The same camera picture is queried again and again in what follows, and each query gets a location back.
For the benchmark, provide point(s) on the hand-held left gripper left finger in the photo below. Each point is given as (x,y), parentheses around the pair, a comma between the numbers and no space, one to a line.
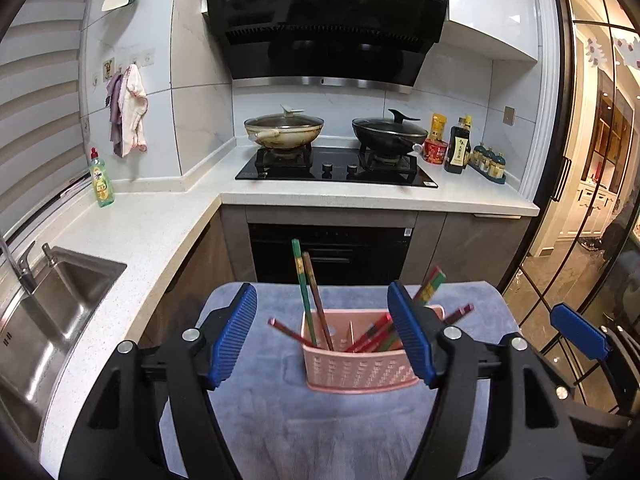
(230,340)

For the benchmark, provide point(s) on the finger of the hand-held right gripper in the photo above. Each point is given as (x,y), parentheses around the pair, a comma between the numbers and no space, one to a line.
(580,330)

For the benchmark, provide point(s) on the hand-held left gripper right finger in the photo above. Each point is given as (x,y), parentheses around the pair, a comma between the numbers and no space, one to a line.
(410,335)

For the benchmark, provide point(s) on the bright red chopstick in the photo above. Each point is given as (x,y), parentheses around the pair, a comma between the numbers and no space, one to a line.
(380,341)
(372,335)

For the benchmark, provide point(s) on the green chopstick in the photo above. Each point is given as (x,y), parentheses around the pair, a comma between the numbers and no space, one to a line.
(301,280)
(437,283)

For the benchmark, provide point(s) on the pink perforated chopstick holder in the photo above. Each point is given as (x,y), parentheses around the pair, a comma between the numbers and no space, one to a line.
(350,370)

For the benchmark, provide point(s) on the brown chopstick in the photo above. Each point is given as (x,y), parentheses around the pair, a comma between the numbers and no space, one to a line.
(315,295)

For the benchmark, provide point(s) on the blue fleece table cloth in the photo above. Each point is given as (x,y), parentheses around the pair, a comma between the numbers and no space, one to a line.
(280,410)

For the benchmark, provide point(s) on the black built-in oven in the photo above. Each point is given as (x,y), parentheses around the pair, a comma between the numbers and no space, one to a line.
(350,255)

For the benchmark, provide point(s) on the white speckled kitchen countertop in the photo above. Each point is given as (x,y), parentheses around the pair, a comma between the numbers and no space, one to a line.
(165,225)

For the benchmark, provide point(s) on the stainless steel sink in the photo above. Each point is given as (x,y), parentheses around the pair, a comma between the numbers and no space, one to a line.
(65,300)

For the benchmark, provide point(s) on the glass sliding door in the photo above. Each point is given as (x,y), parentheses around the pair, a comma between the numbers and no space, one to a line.
(600,160)

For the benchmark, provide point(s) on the black gas hob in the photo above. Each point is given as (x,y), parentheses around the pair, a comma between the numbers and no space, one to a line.
(335,175)

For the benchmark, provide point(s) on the red instant noodle cup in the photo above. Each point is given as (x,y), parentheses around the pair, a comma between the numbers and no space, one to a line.
(434,152)

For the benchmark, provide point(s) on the dark soy sauce bottle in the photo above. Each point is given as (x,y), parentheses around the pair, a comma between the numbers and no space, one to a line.
(457,152)

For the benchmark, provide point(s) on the row of small spice jars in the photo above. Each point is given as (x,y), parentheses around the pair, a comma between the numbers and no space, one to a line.
(490,162)

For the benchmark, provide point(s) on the chrome sink soap dispenser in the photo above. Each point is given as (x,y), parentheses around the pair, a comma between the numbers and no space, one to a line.
(48,255)

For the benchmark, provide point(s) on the green dish soap bottle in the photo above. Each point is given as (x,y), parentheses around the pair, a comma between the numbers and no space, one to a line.
(102,185)

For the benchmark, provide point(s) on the black wok with lid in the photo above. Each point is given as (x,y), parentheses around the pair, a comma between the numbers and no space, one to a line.
(387,135)

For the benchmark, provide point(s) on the yellow seasoning packet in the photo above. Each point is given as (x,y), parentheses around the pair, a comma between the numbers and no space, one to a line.
(438,125)

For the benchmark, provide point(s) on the tan wok with glass lid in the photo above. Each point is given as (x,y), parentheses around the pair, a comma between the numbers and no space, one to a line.
(285,130)

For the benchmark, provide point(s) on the chrome faucet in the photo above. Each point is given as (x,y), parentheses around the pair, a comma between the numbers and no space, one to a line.
(22,270)

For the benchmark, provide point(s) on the white pink hanging cloth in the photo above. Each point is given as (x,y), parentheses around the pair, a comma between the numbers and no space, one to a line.
(134,110)

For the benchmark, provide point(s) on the purple hanging cloth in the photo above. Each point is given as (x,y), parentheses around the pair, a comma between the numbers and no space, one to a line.
(115,110)

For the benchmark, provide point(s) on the white window blind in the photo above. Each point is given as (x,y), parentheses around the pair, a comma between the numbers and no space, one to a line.
(40,110)

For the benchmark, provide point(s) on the black range hood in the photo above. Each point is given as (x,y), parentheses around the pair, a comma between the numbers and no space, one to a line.
(325,35)

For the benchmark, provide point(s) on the grey wall switch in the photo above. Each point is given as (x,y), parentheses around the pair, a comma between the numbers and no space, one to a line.
(509,115)

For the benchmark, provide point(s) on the white wall socket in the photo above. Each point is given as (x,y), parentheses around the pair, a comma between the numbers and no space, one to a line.
(148,58)

